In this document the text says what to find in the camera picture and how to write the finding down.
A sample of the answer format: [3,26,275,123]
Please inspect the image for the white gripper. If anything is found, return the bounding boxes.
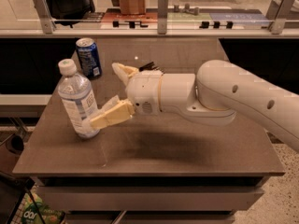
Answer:
[90,63,197,129]

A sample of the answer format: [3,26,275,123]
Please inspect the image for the clear plastic water bottle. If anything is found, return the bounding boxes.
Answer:
[58,59,99,139]

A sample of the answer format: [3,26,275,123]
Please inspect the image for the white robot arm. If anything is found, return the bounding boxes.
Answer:
[90,60,299,151]

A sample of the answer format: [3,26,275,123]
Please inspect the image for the black snack packet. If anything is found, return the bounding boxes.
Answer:
[138,62,163,72]

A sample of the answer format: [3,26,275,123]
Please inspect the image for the blue soda can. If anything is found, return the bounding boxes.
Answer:
[76,37,102,78]

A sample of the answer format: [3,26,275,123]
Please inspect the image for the black office chair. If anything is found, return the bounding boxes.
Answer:
[46,0,95,26]

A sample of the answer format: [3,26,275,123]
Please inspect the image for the grey table drawer cabinet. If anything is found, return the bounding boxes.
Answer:
[29,175,271,224]

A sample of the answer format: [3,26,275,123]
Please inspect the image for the green chip bag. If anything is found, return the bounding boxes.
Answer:
[21,193,65,224]

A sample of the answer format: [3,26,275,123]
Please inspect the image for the left metal glass bracket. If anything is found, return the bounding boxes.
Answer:
[33,0,56,35]

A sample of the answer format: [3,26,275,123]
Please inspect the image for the metal glass bracket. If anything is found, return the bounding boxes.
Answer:
[33,0,56,35]
[268,0,295,35]
[157,0,168,35]

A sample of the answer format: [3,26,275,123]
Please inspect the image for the middle metal glass bracket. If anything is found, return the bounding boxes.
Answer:
[157,0,168,35]

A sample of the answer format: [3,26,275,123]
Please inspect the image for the right metal glass bracket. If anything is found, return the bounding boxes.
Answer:
[268,0,295,35]

